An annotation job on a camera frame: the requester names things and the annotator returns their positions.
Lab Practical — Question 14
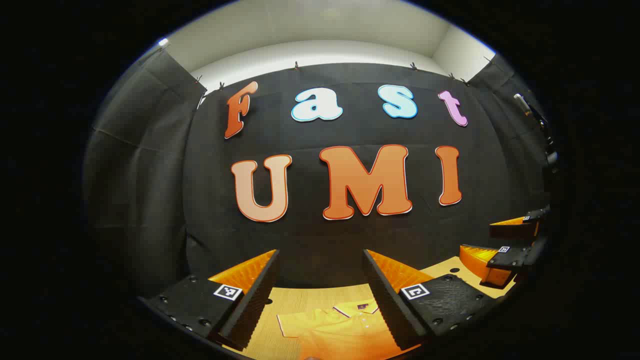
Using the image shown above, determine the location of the orange T-shirt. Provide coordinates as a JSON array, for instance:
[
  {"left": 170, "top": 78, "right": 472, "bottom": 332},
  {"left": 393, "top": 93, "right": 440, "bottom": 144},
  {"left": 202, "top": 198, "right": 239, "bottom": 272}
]
[{"left": 276, "top": 298, "right": 423, "bottom": 360}]

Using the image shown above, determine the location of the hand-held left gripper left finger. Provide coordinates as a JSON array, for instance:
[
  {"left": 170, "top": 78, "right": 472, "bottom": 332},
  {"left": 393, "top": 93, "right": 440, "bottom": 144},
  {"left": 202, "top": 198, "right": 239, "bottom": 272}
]
[{"left": 137, "top": 249, "right": 282, "bottom": 352}]

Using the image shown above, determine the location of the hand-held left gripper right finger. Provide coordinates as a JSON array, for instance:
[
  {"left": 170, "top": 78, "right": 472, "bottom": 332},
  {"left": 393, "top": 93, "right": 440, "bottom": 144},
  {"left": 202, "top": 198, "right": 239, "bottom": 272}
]
[{"left": 362, "top": 249, "right": 506, "bottom": 352}]

